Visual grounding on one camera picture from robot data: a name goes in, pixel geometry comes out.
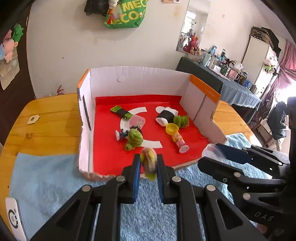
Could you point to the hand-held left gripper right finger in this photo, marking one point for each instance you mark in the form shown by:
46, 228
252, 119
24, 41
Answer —
161, 183

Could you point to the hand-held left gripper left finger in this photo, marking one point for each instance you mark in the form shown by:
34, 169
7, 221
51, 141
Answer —
136, 183

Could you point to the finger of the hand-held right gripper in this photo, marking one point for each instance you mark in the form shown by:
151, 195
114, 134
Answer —
212, 168
233, 154

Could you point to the clear round plastic dish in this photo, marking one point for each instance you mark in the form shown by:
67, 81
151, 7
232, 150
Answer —
211, 151

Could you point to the pink and yellow fuzzy toy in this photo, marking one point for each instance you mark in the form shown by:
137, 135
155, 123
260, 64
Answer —
149, 162

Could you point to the blonde doll figure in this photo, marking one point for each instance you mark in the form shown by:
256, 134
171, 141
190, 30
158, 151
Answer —
179, 140

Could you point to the green fuzzy toy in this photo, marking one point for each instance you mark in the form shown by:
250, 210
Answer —
134, 139
181, 121

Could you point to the black-haired doll figure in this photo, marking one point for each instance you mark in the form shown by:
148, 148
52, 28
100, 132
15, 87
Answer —
121, 134

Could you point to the yellow cup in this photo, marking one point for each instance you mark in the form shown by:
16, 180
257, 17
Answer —
172, 128

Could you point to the clear square plastic container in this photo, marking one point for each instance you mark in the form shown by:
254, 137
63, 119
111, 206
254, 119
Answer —
137, 121

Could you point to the black roll with white ends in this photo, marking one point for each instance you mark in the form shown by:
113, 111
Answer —
165, 114

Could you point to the black roll with green ends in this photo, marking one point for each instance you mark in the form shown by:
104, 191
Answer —
120, 112

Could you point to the orange cardboard box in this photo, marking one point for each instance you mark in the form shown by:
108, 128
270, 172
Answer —
138, 81

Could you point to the dark jacket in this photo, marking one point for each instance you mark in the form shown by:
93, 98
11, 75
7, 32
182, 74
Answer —
278, 120

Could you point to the side table with blue cloth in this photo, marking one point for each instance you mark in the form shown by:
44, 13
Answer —
231, 92

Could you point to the light blue towel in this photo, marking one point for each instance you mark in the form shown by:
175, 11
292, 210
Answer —
46, 180

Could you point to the green hanging toy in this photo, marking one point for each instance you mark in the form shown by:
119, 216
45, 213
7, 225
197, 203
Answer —
269, 67

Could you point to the white refrigerator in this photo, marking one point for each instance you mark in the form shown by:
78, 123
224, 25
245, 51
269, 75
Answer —
256, 58

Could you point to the pink curtain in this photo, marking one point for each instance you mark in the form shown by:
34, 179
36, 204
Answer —
288, 69

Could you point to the pink dragon plush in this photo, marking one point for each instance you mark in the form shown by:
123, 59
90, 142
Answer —
190, 45

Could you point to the small red figure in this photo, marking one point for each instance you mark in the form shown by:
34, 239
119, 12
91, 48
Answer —
60, 90

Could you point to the small wooden tag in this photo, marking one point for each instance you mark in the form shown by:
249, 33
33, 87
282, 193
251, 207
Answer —
33, 119

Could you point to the patterned brown bag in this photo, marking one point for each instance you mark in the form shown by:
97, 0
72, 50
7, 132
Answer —
260, 34

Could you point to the small white device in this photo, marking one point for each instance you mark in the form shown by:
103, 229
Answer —
15, 217

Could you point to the green shopping bag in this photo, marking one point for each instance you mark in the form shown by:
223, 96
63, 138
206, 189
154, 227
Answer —
124, 16

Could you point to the black hanging bag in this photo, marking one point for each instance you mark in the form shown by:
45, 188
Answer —
96, 7

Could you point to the pink plush toy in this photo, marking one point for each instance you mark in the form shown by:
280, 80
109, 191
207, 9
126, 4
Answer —
9, 34
8, 51

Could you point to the clear plastic bag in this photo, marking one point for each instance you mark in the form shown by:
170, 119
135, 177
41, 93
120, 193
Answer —
2, 52

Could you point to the green plush toy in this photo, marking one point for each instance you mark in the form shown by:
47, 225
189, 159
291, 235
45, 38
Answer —
18, 32

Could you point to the wall mirror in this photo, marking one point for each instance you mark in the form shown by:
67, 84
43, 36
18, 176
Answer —
192, 20

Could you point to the small wall picture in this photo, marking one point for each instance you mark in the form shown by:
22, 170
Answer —
171, 1

